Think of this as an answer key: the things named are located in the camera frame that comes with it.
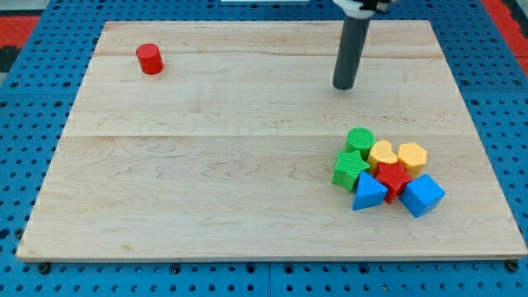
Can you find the yellow hexagon block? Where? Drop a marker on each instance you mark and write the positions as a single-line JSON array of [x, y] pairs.
[[413, 158]]

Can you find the red star block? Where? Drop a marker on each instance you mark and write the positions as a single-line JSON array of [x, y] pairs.
[[393, 177]]

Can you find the blue triangle block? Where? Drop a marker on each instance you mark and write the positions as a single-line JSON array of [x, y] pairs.
[[369, 192]]

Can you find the green star block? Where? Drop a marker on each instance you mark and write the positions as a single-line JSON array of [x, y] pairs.
[[347, 169]]

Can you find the green cylinder block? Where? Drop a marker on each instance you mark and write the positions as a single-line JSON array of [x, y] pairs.
[[359, 139]]

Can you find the wooden board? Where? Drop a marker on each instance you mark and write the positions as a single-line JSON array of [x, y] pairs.
[[227, 154]]

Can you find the red cylinder block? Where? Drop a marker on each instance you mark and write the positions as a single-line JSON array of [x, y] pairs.
[[150, 58]]

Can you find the yellow heart block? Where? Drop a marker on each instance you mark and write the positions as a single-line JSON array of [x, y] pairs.
[[381, 152]]

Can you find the blue cube block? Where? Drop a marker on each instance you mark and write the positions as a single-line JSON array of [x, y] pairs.
[[421, 195]]

